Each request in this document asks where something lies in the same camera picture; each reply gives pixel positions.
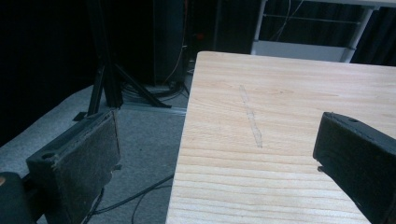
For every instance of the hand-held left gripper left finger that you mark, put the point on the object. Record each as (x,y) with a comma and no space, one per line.
(77,161)

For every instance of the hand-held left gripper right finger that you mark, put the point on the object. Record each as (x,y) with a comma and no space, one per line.
(358,158)

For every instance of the black metal stand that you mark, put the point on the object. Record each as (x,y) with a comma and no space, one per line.
(107,68)

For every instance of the dark curtain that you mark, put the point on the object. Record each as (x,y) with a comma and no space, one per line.
(40,49)

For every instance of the white metal rack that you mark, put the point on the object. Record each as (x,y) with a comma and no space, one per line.
(299,49)

